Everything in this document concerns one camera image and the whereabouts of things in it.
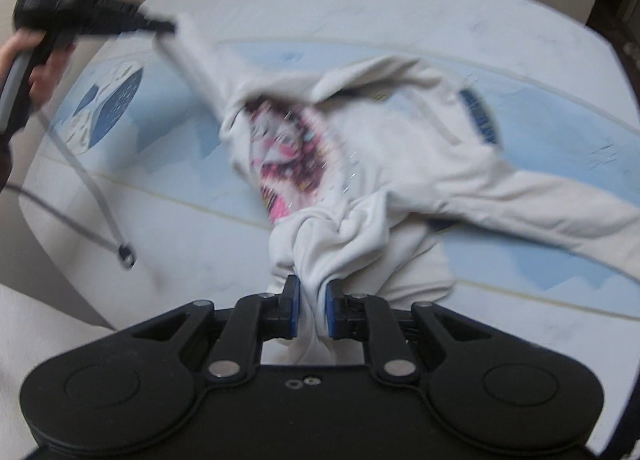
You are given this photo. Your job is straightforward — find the person's left hand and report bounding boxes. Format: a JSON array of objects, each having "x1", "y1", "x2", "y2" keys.
[{"x1": 1, "y1": 29, "x2": 75, "y2": 107}]

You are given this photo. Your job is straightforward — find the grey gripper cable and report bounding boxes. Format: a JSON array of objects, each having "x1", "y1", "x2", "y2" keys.
[{"x1": 0, "y1": 103, "x2": 137, "y2": 270}]

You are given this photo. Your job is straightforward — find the white printed sweatshirt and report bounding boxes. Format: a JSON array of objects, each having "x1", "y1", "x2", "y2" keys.
[{"x1": 156, "y1": 17, "x2": 639, "y2": 365}]

